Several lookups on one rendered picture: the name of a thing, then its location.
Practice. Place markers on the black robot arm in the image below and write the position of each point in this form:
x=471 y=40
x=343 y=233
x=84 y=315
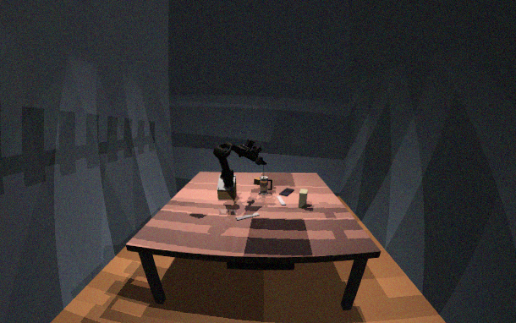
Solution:
x=241 y=150

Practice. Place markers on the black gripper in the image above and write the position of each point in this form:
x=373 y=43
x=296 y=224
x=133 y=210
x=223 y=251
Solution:
x=255 y=158

